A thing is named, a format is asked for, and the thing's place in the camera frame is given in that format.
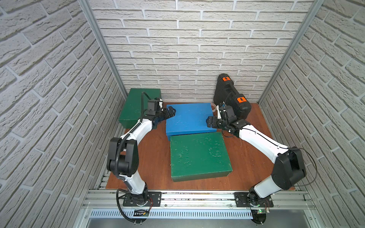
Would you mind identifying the blue shoebox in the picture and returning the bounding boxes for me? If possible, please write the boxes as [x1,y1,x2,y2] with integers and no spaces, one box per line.
[166,103,217,140]

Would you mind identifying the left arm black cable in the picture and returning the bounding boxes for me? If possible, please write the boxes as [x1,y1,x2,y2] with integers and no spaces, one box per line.
[113,92,153,223]

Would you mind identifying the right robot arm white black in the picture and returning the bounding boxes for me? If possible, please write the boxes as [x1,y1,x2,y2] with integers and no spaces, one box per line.
[206,105,307,207]

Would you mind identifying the right aluminium corner post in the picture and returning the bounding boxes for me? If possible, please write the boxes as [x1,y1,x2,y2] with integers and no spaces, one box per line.
[257,0,324,105]

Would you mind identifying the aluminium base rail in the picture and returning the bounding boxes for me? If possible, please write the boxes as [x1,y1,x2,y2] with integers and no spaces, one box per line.
[74,190,324,228]

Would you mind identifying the green shoebox front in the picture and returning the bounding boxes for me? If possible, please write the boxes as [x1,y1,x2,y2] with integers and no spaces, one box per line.
[170,132,232,182]

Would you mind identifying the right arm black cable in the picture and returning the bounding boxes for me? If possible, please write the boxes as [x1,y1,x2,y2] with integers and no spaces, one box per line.
[222,92,317,187]

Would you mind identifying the black tool case orange latches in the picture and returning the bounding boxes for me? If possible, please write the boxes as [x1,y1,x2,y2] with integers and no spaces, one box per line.
[213,73,252,119]

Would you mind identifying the left aluminium corner post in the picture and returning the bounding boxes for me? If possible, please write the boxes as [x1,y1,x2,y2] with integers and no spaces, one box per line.
[79,0,128,99]

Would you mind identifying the aluminium corner post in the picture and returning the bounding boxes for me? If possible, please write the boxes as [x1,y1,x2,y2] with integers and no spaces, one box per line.
[79,0,128,99]
[257,0,324,105]

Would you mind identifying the green shoebox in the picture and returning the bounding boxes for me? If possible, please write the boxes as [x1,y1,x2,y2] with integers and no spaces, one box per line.
[119,88,161,129]
[170,132,232,182]

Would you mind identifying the white tape roll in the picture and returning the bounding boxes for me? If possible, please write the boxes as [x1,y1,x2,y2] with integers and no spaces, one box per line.
[210,103,217,113]

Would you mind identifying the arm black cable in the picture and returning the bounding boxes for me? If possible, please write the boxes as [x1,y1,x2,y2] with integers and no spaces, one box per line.
[113,92,153,223]
[222,92,317,187]

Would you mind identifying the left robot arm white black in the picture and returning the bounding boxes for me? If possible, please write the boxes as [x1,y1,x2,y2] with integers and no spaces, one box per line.
[106,98,176,206]

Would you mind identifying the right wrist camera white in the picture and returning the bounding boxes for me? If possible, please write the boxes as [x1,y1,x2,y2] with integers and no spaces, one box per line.
[217,105,222,119]

